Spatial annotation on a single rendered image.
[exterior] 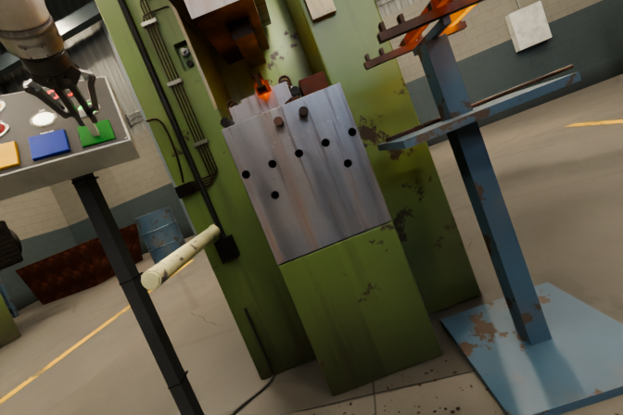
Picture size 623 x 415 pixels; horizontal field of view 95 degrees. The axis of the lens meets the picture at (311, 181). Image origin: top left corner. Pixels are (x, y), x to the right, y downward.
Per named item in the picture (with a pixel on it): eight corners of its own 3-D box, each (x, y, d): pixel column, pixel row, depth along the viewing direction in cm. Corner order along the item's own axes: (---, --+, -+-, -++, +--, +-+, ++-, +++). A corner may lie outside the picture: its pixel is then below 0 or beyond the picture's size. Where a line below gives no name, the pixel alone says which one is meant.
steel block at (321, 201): (392, 220, 87) (339, 81, 84) (277, 265, 88) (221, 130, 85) (359, 196, 143) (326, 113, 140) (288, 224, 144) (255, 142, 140)
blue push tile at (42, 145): (69, 149, 70) (63, 128, 73) (31, 159, 67) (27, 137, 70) (72, 154, 72) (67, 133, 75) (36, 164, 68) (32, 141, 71)
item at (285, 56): (327, 111, 138) (255, -75, 131) (249, 143, 139) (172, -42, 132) (326, 115, 148) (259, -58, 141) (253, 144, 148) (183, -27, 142)
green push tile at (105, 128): (115, 138, 75) (108, 118, 78) (82, 147, 71) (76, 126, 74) (118, 142, 76) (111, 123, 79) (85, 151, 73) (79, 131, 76)
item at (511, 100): (581, 80, 62) (578, 71, 62) (405, 148, 64) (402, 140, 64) (496, 104, 92) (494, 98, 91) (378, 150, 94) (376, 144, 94)
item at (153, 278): (166, 287, 62) (156, 265, 62) (144, 295, 62) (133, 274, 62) (224, 234, 106) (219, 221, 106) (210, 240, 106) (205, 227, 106)
